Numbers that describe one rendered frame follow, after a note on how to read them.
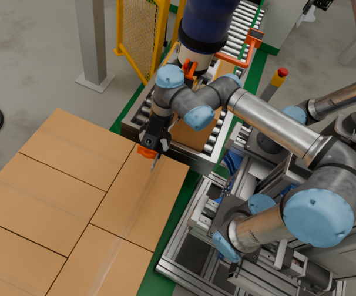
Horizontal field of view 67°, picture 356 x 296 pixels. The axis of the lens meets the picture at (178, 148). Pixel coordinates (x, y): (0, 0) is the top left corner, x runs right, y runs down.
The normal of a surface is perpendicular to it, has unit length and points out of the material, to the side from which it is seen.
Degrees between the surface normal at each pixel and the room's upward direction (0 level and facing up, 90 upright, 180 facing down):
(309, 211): 83
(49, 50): 0
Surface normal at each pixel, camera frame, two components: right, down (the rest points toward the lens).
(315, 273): 0.19, -0.51
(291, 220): -0.67, 0.44
